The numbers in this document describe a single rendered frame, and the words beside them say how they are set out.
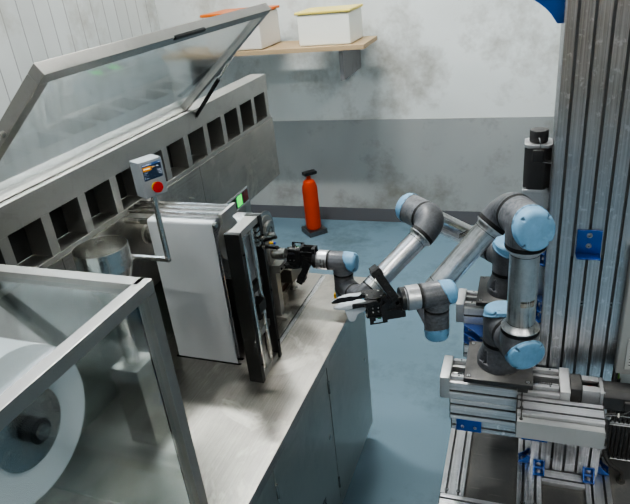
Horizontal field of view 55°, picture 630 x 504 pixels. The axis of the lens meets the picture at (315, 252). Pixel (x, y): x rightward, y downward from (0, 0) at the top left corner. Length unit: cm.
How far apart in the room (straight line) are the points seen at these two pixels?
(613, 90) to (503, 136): 300
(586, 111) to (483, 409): 105
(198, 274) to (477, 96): 330
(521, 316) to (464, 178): 322
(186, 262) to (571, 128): 126
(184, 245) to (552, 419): 131
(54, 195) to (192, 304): 58
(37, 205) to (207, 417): 80
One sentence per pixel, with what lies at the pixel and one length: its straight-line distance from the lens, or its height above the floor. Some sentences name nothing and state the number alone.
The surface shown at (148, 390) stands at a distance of 131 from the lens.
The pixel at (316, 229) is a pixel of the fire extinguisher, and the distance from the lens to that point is 514.
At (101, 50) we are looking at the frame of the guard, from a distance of 144.
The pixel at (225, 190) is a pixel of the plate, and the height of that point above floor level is 127.
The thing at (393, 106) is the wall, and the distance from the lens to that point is 497.
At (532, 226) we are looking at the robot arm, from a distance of 175.
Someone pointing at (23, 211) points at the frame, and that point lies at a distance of 177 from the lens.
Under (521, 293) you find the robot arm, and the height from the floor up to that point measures 120.
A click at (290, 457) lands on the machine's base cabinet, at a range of 200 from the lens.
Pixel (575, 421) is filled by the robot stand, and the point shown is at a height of 73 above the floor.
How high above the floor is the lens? 215
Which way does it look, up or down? 26 degrees down
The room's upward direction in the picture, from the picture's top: 6 degrees counter-clockwise
